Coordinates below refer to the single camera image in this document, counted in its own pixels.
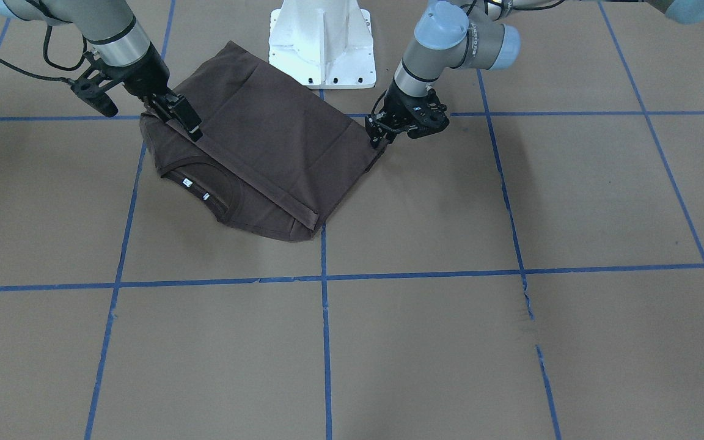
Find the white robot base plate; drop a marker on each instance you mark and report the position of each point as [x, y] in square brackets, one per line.
[323, 44]

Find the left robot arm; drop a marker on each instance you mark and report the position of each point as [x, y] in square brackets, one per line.
[560, 71]

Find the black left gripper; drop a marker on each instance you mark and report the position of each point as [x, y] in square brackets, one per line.
[396, 102]

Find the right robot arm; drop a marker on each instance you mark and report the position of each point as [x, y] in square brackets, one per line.
[120, 53]

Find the dark brown t-shirt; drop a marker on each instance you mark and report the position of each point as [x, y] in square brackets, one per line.
[274, 159]

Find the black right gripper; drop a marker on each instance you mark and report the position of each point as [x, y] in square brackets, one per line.
[145, 74]

